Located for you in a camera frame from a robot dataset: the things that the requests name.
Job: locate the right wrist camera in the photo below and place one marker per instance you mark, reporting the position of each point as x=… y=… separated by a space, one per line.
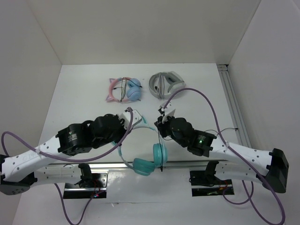
x=166 y=110

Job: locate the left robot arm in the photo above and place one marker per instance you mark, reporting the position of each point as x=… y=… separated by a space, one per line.
x=52 y=162

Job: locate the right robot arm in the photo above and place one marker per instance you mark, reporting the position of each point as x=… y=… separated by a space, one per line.
x=230 y=161

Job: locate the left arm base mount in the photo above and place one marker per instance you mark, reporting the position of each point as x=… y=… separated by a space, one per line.
x=95 y=188

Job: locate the grey white headphones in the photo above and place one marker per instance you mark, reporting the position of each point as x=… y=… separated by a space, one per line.
x=163 y=84

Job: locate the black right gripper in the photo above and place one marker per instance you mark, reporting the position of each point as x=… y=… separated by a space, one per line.
x=161 y=125

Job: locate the aluminium right rail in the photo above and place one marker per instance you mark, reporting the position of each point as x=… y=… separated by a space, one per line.
x=233 y=105

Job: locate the teal cat-ear headphones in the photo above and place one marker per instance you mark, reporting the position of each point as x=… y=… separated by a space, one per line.
x=145 y=145

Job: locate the pink blue cat-ear headphones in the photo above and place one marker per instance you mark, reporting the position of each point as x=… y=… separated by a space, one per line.
x=130 y=89

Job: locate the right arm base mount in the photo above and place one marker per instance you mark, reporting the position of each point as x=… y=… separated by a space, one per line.
x=201 y=185

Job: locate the aluminium rail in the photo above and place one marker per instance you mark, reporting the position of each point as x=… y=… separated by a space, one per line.
x=233 y=105
x=172 y=164

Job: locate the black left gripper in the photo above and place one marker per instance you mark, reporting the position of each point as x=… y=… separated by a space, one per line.
x=123 y=130

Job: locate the aluminium front rail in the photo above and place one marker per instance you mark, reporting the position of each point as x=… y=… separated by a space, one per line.
x=172 y=164

